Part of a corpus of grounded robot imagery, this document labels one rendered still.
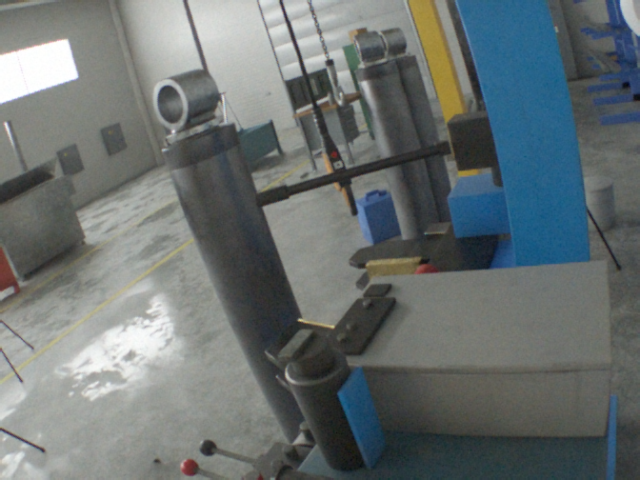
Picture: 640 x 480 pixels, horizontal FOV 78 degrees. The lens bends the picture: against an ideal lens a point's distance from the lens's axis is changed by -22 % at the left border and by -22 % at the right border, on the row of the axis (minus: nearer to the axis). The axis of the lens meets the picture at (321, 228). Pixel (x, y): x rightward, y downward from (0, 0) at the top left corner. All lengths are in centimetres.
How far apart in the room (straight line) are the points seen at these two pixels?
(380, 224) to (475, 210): 302
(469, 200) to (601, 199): 245
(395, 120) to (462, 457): 194
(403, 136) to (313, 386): 194
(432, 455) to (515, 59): 63
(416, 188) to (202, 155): 143
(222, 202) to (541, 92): 82
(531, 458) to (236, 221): 95
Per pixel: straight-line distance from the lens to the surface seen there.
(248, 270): 132
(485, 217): 114
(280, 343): 112
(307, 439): 82
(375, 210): 408
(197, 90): 128
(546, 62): 85
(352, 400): 58
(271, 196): 88
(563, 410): 61
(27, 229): 872
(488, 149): 89
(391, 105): 237
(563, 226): 93
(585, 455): 63
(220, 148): 125
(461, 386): 60
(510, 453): 64
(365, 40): 239
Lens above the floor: 155
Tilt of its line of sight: 18 degrees down
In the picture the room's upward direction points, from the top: 18 degrees counter-clockwise
